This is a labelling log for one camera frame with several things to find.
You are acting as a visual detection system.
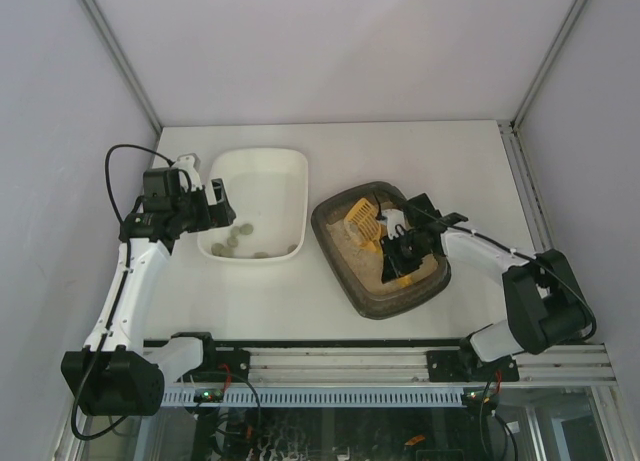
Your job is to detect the dark brown litter box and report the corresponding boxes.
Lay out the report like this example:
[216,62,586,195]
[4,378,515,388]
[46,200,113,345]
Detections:
[311,181,451,320]

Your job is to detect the right aluminium side rail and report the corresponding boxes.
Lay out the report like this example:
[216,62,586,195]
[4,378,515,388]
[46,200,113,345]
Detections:
[497,120,555,251]

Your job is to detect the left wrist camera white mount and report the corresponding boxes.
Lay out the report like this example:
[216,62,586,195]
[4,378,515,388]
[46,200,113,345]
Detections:
[173,153,204,192]

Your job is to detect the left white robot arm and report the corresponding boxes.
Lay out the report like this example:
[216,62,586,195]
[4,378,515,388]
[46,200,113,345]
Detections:
[61,155,235,417]

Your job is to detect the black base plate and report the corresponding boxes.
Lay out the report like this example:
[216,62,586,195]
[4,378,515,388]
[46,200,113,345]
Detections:
[426,348,520,383]
[179,346,251,383]

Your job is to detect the white plastic tray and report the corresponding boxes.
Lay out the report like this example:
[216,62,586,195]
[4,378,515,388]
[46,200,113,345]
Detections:
[197,148,309,265]

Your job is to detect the aluminium front rail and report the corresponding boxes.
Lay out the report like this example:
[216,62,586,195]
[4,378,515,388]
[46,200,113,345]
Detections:
[223,345,616,387]

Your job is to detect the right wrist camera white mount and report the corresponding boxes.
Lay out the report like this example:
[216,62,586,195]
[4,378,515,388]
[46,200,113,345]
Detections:
[378,208,407,240]

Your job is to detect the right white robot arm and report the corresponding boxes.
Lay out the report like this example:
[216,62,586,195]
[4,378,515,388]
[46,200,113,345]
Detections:
[374,194,597,369]

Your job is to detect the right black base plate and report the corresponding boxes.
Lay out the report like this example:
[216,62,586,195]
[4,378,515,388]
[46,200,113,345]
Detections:
[426,348,520,383]

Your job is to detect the grey slotted cable duct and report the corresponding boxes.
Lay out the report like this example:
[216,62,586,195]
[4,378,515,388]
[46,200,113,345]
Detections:
[161,386,464,408]

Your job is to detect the yellow litter scoop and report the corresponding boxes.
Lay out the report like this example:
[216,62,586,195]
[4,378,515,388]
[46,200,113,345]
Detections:
[343,197,386,285]

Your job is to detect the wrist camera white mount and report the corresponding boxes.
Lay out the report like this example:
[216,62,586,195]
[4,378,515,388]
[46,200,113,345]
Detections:
[173,153,204,192]
[378,208,407,240]

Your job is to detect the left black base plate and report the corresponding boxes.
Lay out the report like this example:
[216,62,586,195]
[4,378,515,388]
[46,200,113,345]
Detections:
[179,346,251,383]

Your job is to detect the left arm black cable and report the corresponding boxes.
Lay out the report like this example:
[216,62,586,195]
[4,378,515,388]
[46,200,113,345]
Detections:
[69,143,176,440]

